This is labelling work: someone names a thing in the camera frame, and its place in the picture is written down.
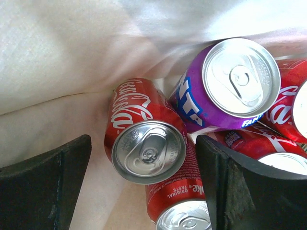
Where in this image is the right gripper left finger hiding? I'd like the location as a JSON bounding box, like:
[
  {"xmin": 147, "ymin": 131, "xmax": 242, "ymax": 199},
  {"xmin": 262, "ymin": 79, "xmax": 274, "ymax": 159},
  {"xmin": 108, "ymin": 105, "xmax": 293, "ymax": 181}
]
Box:
[{"xmin": 0, "ymin": 135, "xmax": 92, "ymax": 230}]

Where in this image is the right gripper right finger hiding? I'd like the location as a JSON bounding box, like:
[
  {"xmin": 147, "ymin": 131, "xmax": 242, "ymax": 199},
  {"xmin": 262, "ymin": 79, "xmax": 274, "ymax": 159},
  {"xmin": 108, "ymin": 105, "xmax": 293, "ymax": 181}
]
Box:
[{"xmin": 195, "ymin": 135, "xmax": 307, "ymax": 230}]

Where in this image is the red cola can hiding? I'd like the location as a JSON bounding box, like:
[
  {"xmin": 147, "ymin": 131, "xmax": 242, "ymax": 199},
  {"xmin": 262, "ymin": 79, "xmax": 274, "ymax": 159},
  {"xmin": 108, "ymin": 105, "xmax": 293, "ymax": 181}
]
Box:
[
  {"xmin": 260, "ymin": 59, "xmax": 307, "ymax": 144},
  {"xmin": 208, "ymin": 124, "xmax": 307, "ymax": 175},
  {"xmin": 104, "ymin": 78, "xmax": 187, "ymax": 184},
  {"xmin": 145, "ymin": 138, "xmax": 212, "ymax": 230}
]

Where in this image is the red cola can front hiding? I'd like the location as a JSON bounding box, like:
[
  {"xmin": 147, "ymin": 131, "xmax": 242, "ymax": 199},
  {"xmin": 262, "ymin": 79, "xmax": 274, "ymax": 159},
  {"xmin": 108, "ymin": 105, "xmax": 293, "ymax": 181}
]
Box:
[{"xmin": 145, "ymin": 138, "xmax": 212, "ymax": 230}]

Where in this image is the purple Fanta can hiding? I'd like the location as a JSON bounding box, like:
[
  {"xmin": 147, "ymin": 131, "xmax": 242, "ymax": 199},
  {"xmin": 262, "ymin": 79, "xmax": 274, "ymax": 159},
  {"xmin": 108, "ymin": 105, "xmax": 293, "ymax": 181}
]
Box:
[{"xmin": 169, "ymin": 38, "xmax": 281, "ymax": 134}]

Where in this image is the cream canvas tote bag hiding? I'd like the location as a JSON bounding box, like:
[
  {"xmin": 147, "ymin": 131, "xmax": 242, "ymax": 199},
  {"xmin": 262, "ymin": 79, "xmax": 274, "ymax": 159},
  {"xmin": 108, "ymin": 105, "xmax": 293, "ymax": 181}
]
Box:
[{"xmin": 0, "ymin": 0, "xmax": 307, "ymax": 230}]

